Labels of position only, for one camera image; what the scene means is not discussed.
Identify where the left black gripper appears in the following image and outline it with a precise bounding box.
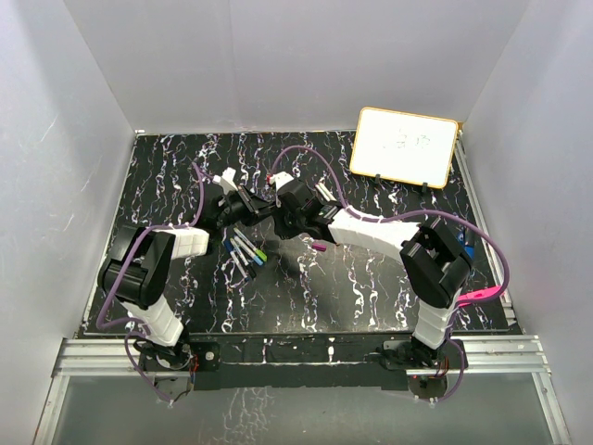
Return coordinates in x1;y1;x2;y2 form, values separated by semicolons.
216;186;272;230

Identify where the white pen light-blue cap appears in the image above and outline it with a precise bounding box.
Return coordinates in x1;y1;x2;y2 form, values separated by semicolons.
233;236;262;266

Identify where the white pen peach cap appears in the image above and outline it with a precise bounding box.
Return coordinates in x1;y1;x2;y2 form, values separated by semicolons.
315;183;335;201

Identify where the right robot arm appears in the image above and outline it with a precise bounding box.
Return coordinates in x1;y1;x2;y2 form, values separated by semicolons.
269;173;473;368

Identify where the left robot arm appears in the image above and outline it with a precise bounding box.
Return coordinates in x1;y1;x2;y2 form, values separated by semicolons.
97;186;274;370

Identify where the white pen black cap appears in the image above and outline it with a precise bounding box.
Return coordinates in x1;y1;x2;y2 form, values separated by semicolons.
231;241;257;279

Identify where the black base bar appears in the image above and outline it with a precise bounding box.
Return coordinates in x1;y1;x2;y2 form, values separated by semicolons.
138;329;469;393

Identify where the yellow framed whiteboard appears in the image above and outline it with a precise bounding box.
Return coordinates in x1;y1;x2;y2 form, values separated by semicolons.
349;107;459;189

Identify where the blue black tool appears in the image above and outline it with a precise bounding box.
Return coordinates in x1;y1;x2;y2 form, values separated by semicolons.
457;228;475;260

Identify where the pink clip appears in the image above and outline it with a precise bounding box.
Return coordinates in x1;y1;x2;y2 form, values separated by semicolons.
458;286;500;307

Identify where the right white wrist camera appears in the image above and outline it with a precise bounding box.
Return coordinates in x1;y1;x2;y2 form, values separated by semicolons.
268;172;294;208

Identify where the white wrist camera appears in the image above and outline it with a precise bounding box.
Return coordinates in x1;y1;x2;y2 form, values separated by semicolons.
268;172;294;208
212;167;238;195

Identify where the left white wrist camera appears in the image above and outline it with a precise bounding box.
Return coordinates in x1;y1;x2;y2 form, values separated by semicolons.
212;167;238;195

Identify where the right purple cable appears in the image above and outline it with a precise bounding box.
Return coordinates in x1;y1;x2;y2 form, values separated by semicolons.
271;146;513;402

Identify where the aluminium frame rail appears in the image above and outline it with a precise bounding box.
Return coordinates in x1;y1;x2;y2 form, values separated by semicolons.
33;335;572;444

